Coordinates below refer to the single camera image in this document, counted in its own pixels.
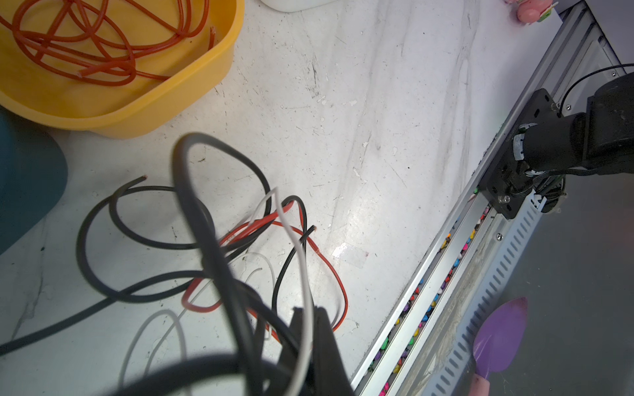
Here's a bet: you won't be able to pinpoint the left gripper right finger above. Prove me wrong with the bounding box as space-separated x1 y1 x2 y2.
313 307 354 396

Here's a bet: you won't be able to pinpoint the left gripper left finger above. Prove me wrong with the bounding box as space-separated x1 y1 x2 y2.
277 308 314 395

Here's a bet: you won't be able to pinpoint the teal plastic tub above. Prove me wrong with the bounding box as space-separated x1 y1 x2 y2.
1 108 69 252

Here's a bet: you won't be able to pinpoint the white plastic tub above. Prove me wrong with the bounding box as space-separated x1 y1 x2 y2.
262 0 334 13

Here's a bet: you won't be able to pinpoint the purple object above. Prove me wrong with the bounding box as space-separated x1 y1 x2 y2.
468 297 528 396

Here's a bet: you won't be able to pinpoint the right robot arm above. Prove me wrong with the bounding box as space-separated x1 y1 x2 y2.
511 74 633 176

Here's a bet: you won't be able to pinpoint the red cable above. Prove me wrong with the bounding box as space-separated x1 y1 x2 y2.
0 0 218 87

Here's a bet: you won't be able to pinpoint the thin black cable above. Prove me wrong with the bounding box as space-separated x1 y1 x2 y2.
271 224 317 318

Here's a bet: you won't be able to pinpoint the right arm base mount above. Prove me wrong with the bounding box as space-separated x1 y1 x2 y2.
478 88 571 219

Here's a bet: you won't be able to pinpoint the yellow plastic tub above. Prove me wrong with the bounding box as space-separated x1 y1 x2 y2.
1 1 245 139

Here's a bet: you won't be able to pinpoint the aluminium front rail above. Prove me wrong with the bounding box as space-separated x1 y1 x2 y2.
353 1 616 395

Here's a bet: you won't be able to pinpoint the red cables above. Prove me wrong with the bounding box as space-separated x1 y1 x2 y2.
181 200 349 343

